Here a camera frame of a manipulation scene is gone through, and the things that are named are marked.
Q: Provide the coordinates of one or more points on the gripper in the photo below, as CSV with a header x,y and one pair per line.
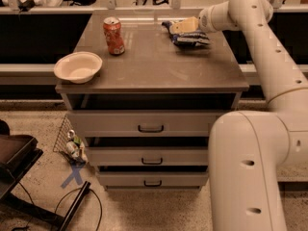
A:
x,y
203,20

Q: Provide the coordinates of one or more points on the blue chip bag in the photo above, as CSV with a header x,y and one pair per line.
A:
x,y
191,39

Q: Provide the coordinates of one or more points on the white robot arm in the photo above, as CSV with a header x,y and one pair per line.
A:
x,y
246,147

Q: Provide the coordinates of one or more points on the white paper bowl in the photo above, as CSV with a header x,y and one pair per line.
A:
x,y
78,67

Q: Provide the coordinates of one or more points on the orange soda can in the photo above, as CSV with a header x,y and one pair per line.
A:
x,y
112,32

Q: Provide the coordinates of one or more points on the grey drawer cabinet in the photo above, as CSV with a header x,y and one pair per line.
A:
x,y
153,74

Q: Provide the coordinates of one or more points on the top grey drawer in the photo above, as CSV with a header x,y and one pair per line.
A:
x,y
142,124

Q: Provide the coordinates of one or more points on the grey drawer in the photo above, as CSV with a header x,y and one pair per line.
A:
x,y
147,156
152,179
142,124

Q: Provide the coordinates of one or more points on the middle grey drawer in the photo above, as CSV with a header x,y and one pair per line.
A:
x,y
147,156

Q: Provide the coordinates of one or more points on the white bottle in basket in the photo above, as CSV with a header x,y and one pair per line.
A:
x,y
72,149

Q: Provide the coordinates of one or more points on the bottom grey drawer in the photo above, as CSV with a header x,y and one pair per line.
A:
x,y
152,179

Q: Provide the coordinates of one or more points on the wire mesh basket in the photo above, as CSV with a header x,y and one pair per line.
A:
x,y
66,134

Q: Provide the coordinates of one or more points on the black cart frame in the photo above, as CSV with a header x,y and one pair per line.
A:
x,y
18,153

